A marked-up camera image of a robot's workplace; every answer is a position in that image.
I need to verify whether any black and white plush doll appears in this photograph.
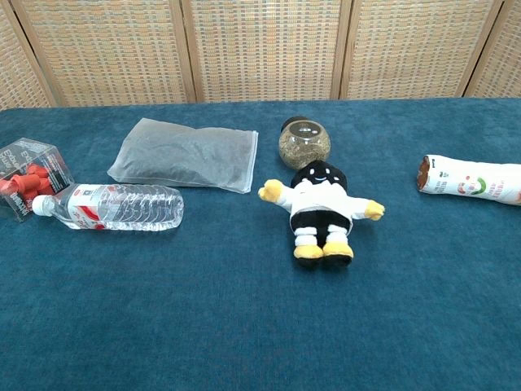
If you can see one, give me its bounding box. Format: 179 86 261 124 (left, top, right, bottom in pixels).
258 160 387 270

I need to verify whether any round glass spice jar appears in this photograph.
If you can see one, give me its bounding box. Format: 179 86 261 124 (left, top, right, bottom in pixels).
278 116 332 170

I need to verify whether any translucent bag of dark granules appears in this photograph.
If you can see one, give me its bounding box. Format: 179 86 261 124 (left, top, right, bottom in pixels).
107 117 260 195

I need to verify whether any blue velvet table cloth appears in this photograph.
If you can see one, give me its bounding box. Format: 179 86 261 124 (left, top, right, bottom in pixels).
0 97 521 391

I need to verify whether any clear plastic water bottle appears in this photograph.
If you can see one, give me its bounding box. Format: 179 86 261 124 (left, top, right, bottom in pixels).
32 182 185 233

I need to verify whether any woven wooden folding screen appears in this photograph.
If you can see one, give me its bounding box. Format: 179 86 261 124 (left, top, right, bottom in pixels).
0 0 521 112

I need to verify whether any white wrapped sausage roll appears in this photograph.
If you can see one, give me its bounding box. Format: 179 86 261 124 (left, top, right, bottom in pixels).
418 154 521 206

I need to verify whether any clear box of red plugs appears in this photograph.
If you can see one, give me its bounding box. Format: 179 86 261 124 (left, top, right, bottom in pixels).
0 137 76 223

